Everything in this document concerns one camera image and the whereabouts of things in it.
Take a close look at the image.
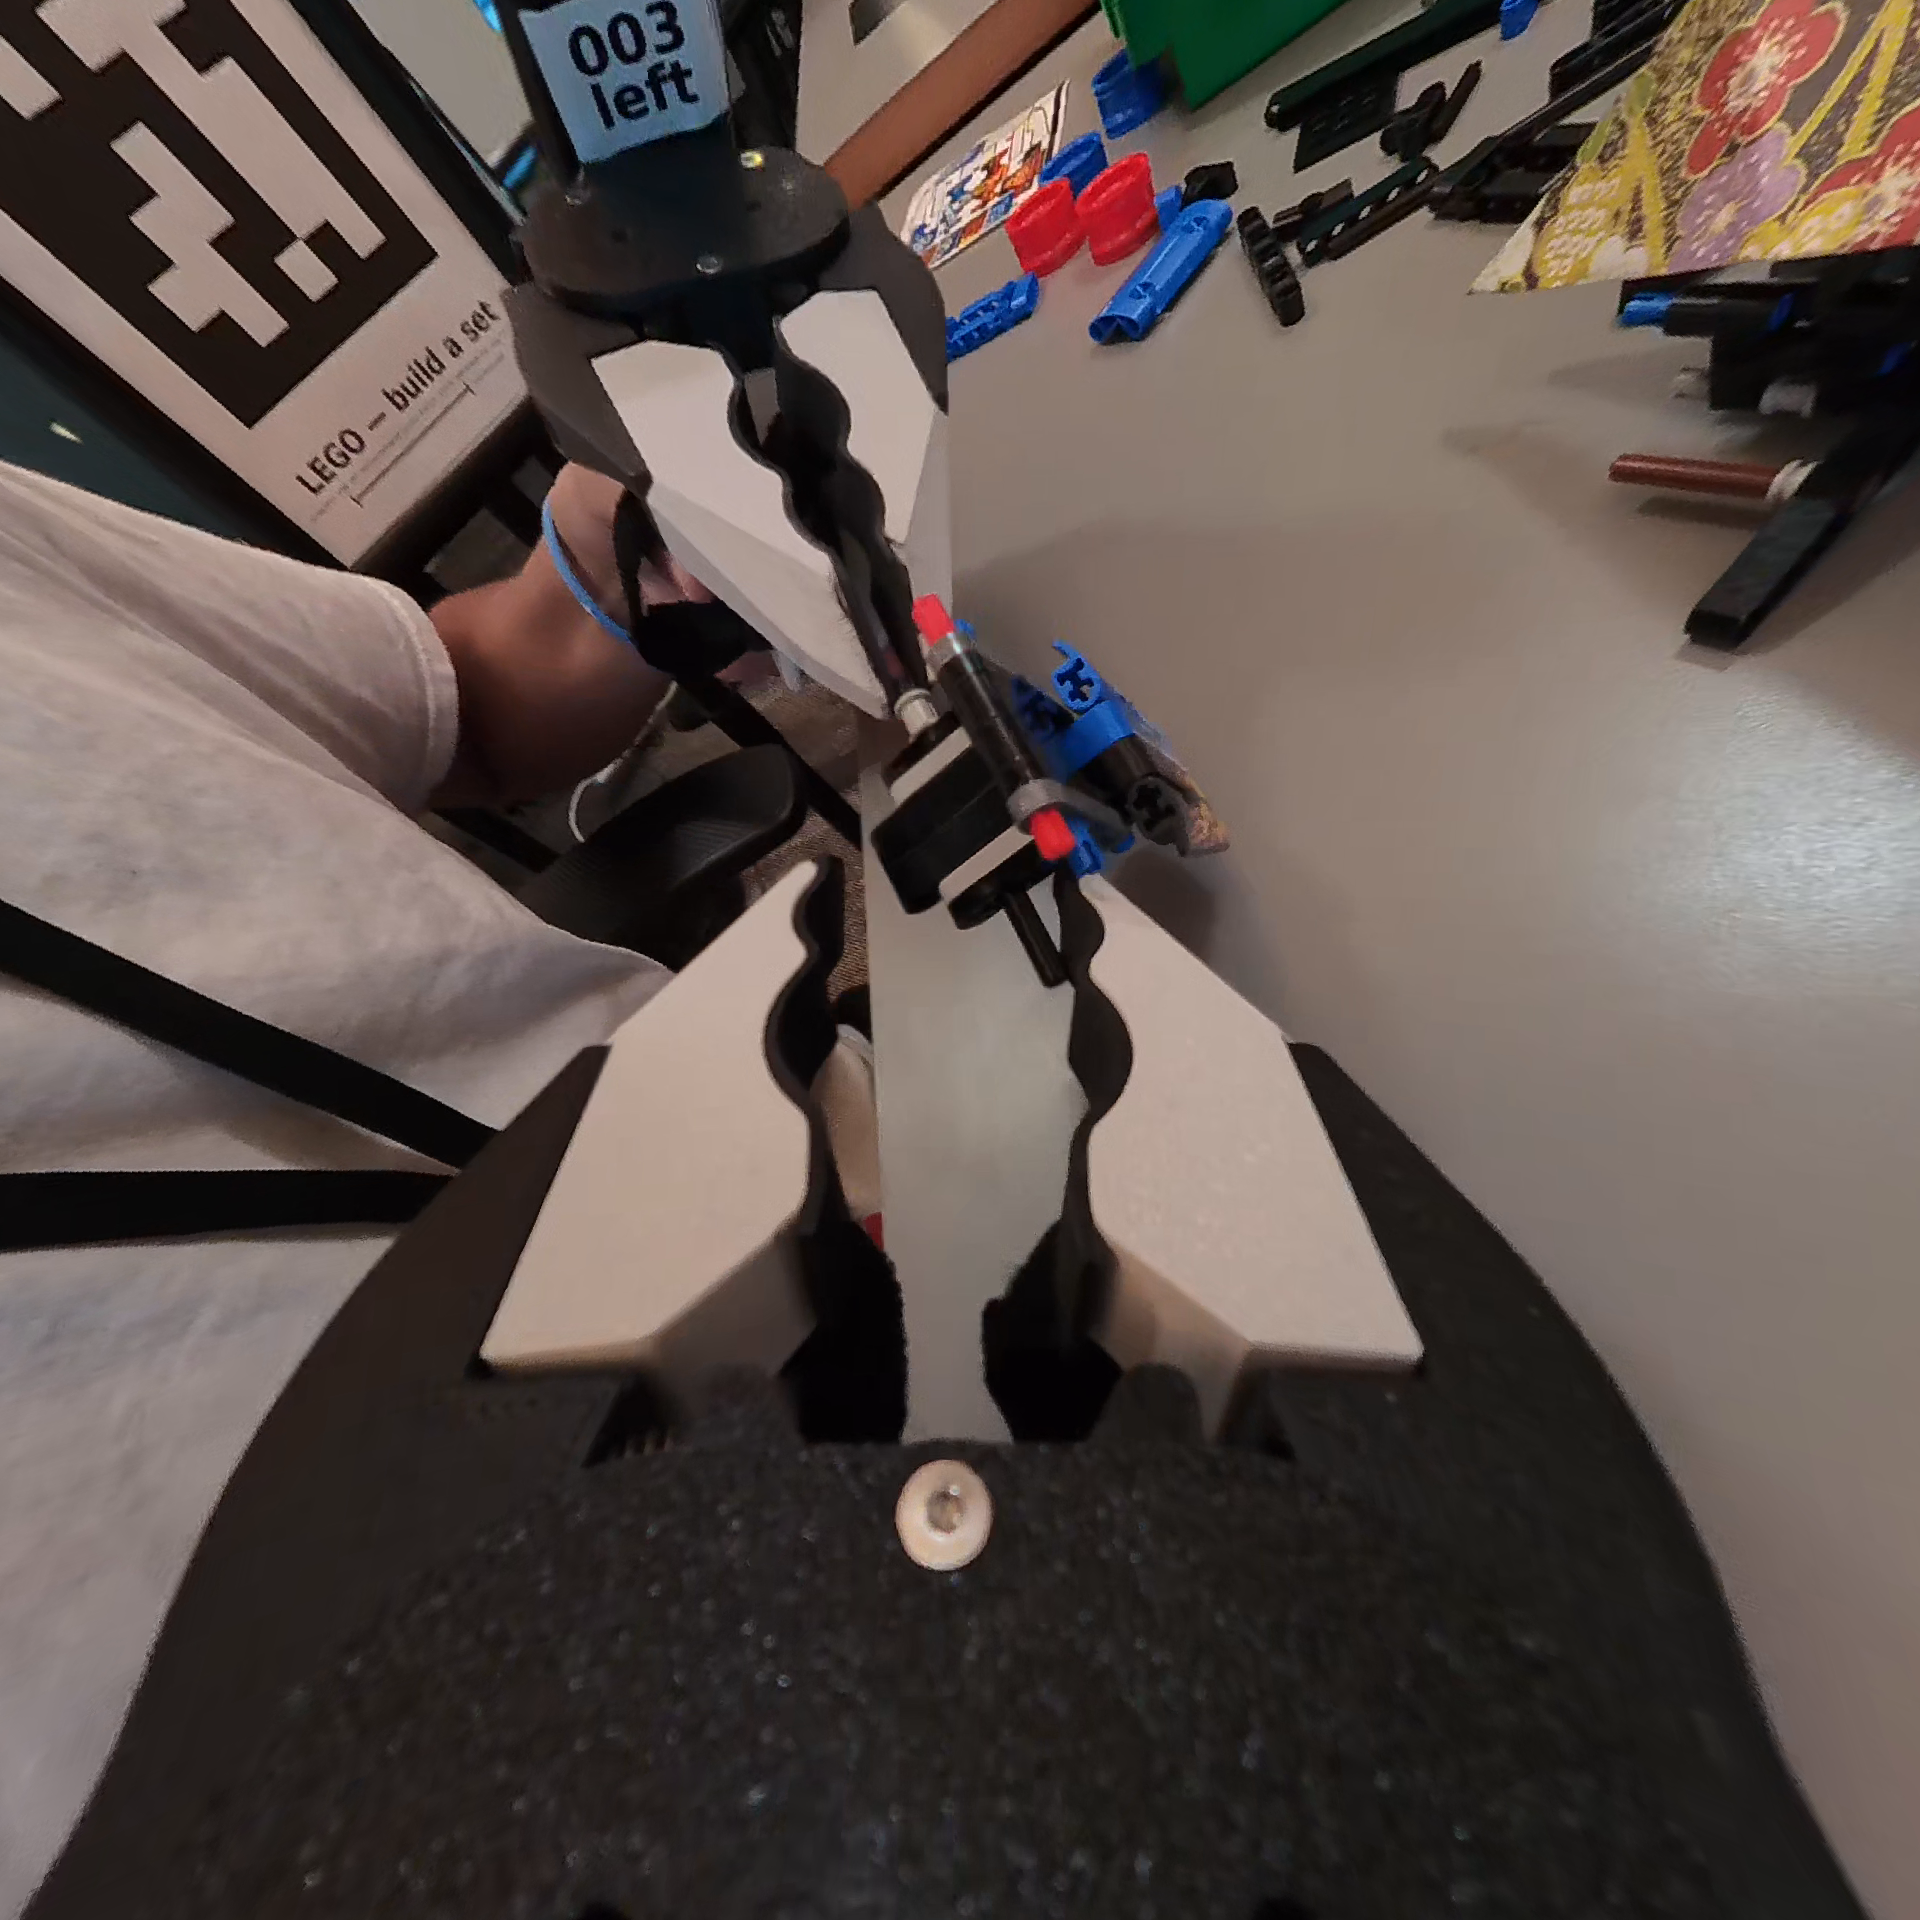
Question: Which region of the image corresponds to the flame-printed lego vehicle assembly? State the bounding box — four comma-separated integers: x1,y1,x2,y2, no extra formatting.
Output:
866,592,1234,992

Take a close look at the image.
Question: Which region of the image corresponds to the person's left hand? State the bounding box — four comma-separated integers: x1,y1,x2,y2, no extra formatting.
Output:
544,479,784,712

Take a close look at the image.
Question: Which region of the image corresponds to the black lego truck chassis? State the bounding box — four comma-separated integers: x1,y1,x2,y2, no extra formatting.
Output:
1612,248,1920,650

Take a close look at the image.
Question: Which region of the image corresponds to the marker sign board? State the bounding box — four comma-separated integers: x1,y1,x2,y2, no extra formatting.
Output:
0,0,520,572

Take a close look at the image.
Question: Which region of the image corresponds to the black harness strap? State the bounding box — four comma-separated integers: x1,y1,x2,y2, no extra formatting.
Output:
0,901,497,1256

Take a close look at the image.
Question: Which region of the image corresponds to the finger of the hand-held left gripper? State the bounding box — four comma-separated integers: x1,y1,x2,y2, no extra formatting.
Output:
591,345,922,723
769,287,966,663

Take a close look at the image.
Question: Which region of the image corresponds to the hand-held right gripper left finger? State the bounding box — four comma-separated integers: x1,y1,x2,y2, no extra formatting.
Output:
481,858,848,1391

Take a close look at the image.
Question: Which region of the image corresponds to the red lego wheel hub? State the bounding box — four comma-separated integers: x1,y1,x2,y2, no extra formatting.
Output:
1007,181,1086,275
1078,152,1161,265

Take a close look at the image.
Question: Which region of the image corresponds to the pile of black blue lego beams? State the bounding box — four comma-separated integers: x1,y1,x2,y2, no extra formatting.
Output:
943,0,1624,361

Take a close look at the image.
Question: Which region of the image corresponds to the green storage bin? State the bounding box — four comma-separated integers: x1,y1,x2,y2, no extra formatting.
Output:
1102,0,1353,109

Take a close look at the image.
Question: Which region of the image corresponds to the floral patterned paper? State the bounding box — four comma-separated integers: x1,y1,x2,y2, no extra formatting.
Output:
1471,0,1920,296

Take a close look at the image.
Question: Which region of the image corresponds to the lego sticker sheet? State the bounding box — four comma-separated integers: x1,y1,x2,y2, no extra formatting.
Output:
902,83,1070,269

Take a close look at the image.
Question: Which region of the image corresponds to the person's white shirt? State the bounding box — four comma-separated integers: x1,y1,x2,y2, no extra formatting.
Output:
0,458,678,1920

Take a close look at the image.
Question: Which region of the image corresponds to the blue wristband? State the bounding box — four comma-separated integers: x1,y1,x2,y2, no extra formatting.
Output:
540,497,635,650

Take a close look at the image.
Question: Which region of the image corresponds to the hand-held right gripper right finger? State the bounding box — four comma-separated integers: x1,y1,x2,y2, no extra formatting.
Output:
1054,873,1425,1426

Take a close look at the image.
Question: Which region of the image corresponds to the person's left forearm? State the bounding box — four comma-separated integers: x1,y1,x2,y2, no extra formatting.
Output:
427,503,624,811

